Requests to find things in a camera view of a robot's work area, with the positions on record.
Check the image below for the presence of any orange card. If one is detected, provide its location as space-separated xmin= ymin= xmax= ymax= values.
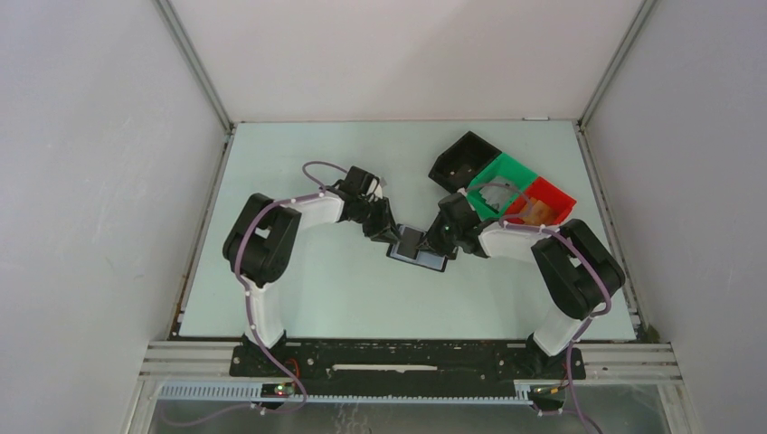
xmin=519 ymin=200 xmax=556 ymax=226

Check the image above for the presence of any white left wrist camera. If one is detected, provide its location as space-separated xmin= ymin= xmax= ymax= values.
xmin=367 ymin=176 xmax=386 ymax=201

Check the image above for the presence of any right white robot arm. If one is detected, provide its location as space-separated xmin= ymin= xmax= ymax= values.
xmin=417 ymin=193 xmax=626 ymax=378

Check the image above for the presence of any black plastic bin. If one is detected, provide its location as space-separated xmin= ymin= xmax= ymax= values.
xmin=428 ymin=131 xmax=502 ymax=193

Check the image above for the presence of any aluminium frame rail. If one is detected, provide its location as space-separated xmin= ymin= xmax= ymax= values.
xmin=139 ymin=339 xmax=682 ymax=405

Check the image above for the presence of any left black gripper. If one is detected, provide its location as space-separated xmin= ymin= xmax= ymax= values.
xmin=353 ymin=197 xmax=403 ymax=246

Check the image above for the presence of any red plastic bin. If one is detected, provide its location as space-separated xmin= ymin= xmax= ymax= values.
xmin=504 ymin=176 xmax=577 ymax=226

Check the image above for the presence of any black card holder wallet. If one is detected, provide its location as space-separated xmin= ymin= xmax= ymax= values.
xmin=386 ymin=224 xmax=458 ymax=272

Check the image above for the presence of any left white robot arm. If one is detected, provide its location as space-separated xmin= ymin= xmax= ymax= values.
xmin=223 ymin=166 xmax=401 ymax=377

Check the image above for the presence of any green plastic bin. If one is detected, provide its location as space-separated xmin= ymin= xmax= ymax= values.
xmin=466 ymin=154 xmax=537 ymax=220

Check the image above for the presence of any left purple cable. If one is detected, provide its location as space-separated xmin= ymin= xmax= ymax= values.
xmin=231 ymin=161 xmax=355 ymax=416

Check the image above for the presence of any white card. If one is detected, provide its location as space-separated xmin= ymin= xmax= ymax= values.
xmin=478 ymin=176 xmax=523 ymax=215

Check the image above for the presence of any black credit card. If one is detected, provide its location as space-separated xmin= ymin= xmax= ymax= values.
xmin=395 ymin=226 xmax=424 ymax=260

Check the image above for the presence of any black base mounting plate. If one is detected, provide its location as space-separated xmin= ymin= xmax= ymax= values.
xmin=229 ymin=338 xmax=586 ymax=399

